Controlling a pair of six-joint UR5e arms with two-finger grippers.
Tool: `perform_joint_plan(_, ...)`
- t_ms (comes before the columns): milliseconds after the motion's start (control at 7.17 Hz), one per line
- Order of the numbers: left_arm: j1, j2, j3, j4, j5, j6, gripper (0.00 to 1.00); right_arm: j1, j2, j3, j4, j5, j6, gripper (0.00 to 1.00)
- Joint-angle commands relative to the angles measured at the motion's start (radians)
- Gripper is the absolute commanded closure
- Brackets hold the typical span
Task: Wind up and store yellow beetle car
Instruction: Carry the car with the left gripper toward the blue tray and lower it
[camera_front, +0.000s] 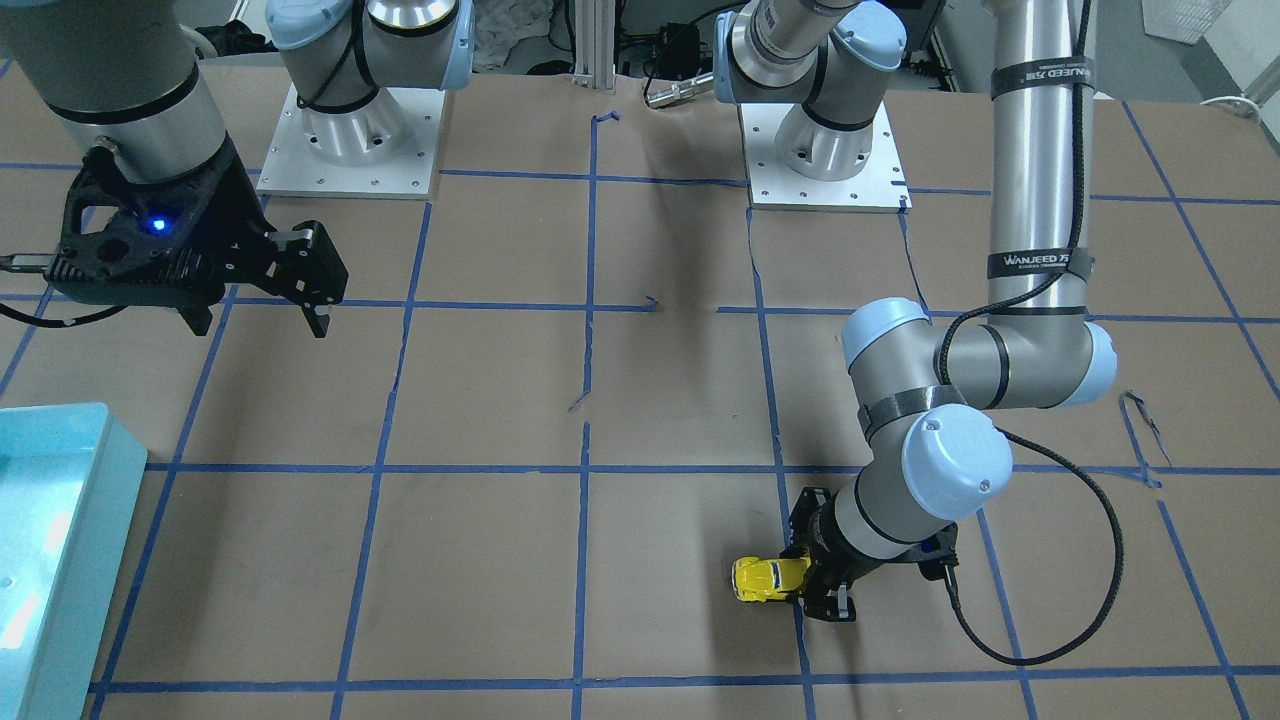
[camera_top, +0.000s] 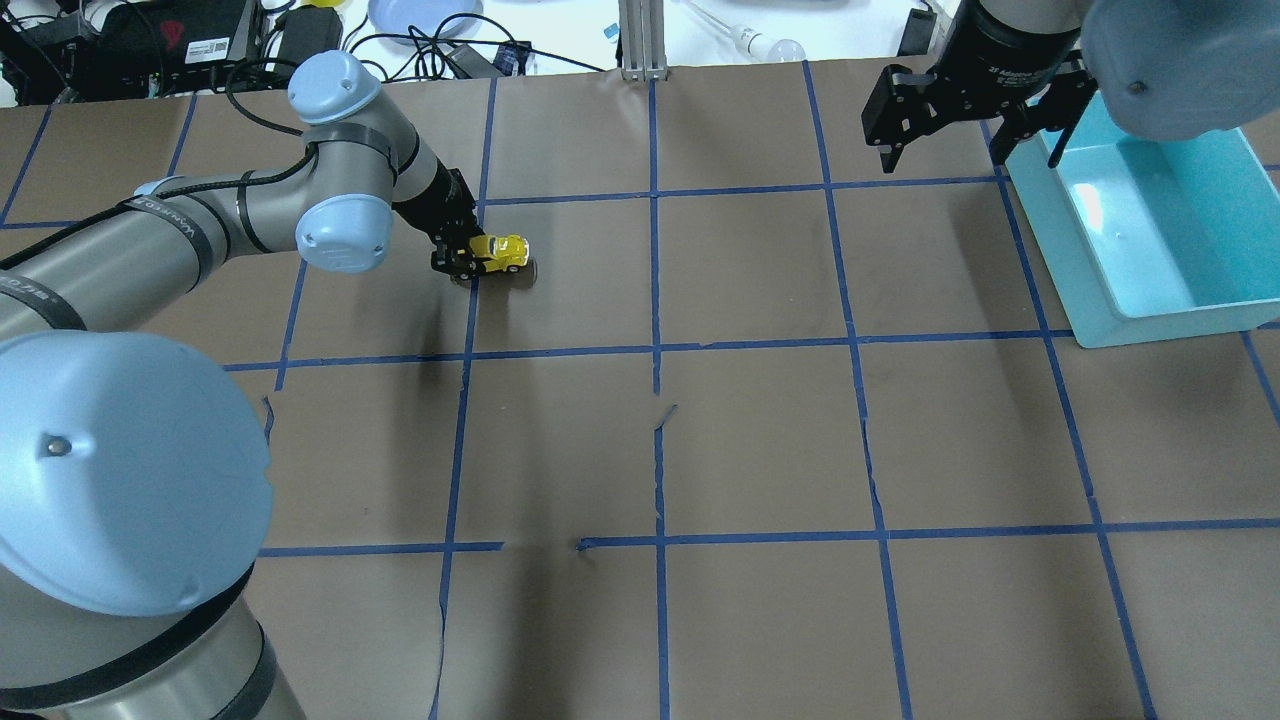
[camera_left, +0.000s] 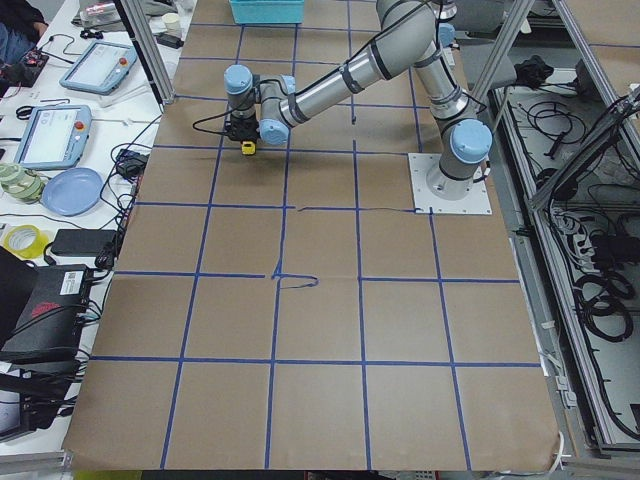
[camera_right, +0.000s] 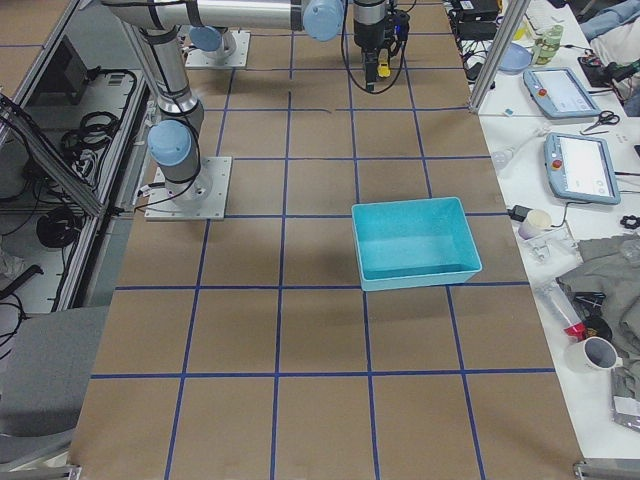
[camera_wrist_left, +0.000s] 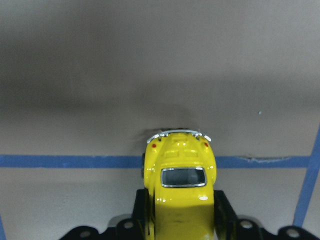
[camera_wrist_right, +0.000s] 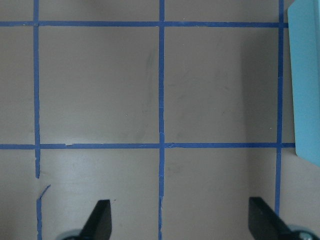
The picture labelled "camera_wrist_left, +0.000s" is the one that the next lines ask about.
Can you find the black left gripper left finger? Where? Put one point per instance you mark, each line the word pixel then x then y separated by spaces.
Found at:
pixel 142 215

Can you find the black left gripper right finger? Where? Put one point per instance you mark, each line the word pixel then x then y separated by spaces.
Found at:
pixel 225 218

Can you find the yellow beetle toy car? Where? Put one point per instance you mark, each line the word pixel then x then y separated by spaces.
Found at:
pixel 179 173

